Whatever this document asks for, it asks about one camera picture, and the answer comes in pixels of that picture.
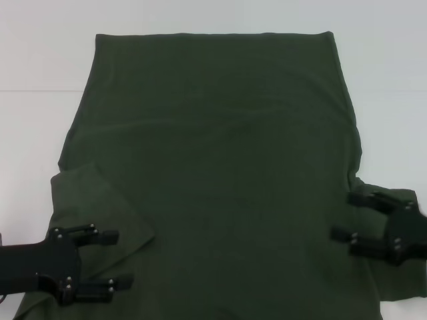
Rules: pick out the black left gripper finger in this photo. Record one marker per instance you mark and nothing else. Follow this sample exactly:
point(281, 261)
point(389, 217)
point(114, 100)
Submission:
point(108, 236)
point(121, 281)

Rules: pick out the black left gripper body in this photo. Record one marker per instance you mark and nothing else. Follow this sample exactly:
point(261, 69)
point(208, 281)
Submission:
point(36, 263)

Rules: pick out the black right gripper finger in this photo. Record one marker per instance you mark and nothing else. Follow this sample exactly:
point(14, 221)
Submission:
point(363, 200)
point(343, 235)

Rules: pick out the dark green shirt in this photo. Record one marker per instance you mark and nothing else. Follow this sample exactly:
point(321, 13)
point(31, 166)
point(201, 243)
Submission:
point(213, 140)

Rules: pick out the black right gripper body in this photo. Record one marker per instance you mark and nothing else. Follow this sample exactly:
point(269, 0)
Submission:
point(408, 233)

